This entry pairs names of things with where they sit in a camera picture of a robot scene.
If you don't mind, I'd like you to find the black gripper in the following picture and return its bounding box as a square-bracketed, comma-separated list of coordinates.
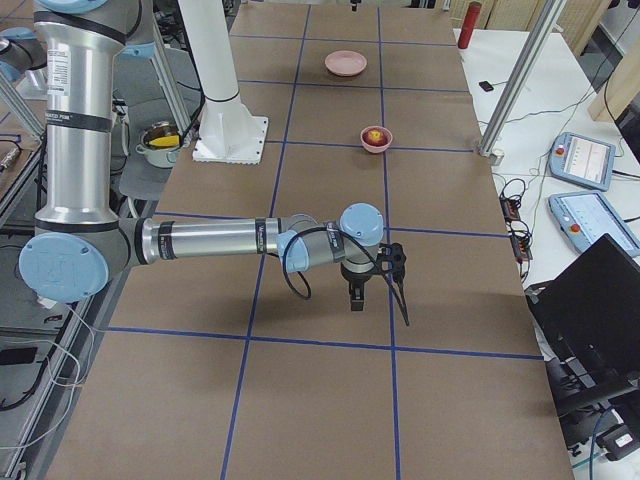
[340, 262, 377, 311]

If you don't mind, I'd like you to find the red yellow apple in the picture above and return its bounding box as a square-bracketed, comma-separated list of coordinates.
[364, 128, 388, 146]

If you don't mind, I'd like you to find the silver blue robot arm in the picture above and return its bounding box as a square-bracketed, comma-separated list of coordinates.
[19, 1, 384, 309]

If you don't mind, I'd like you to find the pink bowl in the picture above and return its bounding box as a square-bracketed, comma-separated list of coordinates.
[360, 126, 393, 154]

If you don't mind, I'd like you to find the pink plate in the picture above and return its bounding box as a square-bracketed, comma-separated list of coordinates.
[324, 50, 368, 77]

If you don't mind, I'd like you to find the brown paper table cover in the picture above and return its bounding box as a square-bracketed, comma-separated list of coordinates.
[47, 3, 571, 479]

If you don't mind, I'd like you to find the black orange power strip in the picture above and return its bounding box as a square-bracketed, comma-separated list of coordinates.
[499, 197, 533, 264]

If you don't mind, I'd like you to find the black laptop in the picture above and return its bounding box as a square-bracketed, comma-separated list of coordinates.
[527, 234, 639, 422]

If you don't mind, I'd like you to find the blue teach pendant near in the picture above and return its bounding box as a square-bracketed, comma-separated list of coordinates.
[548, 191, 639, 257]

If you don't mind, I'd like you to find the blue teach pendant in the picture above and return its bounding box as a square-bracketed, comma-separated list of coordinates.
[548, 132, 616, 191]
[548, 191, 639, 257]

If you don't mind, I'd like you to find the small black device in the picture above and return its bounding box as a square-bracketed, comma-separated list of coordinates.
[478, 81, 494, 92]

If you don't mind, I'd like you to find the white enamel pot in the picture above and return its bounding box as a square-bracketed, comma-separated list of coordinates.
[135, 121, 181, 169]

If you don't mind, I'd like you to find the blue teach pendant far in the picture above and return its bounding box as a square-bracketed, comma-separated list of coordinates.
[548, 132, 616, 191]

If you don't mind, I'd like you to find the red bottle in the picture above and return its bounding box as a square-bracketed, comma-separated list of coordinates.
[457, 1, 482, 50]

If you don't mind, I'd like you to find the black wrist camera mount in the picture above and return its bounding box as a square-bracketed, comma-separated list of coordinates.
[376, 242, 406, 285]

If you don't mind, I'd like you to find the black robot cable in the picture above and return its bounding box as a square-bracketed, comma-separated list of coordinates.
[280, 225, 414, 328]

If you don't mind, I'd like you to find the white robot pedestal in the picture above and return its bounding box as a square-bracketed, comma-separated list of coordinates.
[179, 0, 269, 164]

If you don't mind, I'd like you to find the grey aluminium frame post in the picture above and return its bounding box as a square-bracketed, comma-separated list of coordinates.
[477, 0, 567, 166]

